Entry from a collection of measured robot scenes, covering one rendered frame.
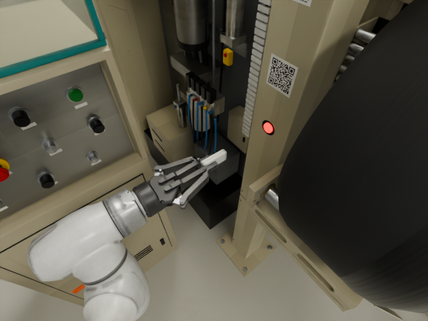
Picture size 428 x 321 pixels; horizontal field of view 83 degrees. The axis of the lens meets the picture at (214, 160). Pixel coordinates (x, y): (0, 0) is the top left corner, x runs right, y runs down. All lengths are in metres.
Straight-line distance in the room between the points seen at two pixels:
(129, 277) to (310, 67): 0.56
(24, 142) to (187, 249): 1.14
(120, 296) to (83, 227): 0.15
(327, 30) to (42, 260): 0.63
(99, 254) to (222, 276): 1.11
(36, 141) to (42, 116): 0.07
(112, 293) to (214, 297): 1.03
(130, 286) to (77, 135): 0.41
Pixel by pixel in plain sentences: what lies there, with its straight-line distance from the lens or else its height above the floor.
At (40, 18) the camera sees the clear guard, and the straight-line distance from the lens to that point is 0.59.
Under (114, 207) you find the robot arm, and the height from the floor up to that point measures 1.10.
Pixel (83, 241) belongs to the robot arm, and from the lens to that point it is 0.51.
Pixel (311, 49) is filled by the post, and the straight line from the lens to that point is 0.53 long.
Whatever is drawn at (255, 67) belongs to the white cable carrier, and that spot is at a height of 1.20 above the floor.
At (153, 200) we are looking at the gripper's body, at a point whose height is 1.08.
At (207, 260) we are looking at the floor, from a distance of 1.59.
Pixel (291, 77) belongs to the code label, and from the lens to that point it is 0.57.
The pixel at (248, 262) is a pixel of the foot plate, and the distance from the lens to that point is 1.59.
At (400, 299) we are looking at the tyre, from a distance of 0.44.
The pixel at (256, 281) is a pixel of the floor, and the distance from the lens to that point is 1.58.
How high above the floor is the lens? 1.53
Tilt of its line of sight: 52 degrees down
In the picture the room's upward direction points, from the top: straight up
